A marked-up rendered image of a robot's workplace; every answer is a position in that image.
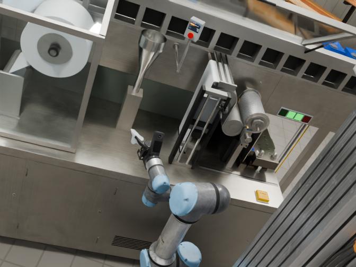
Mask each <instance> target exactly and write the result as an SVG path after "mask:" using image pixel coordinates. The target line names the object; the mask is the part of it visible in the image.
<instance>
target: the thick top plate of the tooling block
mask: <svg viewBox="0 0 356 267"><path fill-rule="evenodd" d="M253 147H254V150H255V152H254V154H253V156H252V157H250V158H251V162H252V165H256V166H260V167H265V168H269V169H272V170H275V169H276V168H277V166H278V165H279V162H278V159H277V157H276V159H275V160H272V159H271V158H270V156H271V155H272V154H273V153H275V150H274V147H273V144H272V141H271V138H270V135H269V132H268V129H267V128H266V129H265V130H264V131H263V132H262V133H261V135H260V137H259V138H258V140H257V142H256V143H255V145H254V146H253ZM257 150H258V151H259V152H260V151H261V150H264V154H263V157H262V158H260V157H258V156H256V154H255V153H256V151H257Z"/></svg>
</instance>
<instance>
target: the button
mask: <svg viewBox="0 0 356 267"><path fill-rule="evenodd" d="M256 196H257V200H258V201H263V202H269V201H270V200H269V196H268V192H266V191H262V190H256Z"/></svg>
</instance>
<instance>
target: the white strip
mask: <svg viewBox="0 0 356 267"><path fill-rule="evenodd" d="M208 58H209V62H208V64H207V67H206V69H205V71H204V73H203V75H202V77H201V80H200V82H199V85H198V87H197V89H196V91H195V93H194V96H193V98H192V100H191V102H190V104H189V107H188V109H187V111H186V113H185V115H184V117H183V120H182V122H181V124H180V126H179V127H178V132H179V134H180V132H181V130H182V127H183V125H184V123H185V121H186V119H187V117H188V114H189V112H190V110H191V108H192V106H193V104H194V101H195V99H196V97H197V95H198V93H199V91H200V88H201V86H202V85H205V86H207V87H212V84H214V85H217V82H218V78H217V73H216V68H215V63H214V60H212V56H211V53H210V52H209V53H208ZM190 130H191V129H188V130H187V132H186V134H185V136H184V138H183V140H184V141H186V139H187V136H188V134H189V132H190ZM181 149H182V146H180V147H179V153H180V152H181Z"/></svg>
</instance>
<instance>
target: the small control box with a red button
mask: <svg viewBox="0 0 356 267"><path fill-rule="evenodd" d="M204 25H205V22H204V21H202V20H200V19H198V18H196V17H194V16H193V17H192V18H190V21H189V24H188V26H187V29H186V31H185V34H184V37H186V38H188V39H190V40H192V41H194V42H196V41H197V40H198V39H199V37H200V34H201V32H202V29H203V27H204Z"/></svg>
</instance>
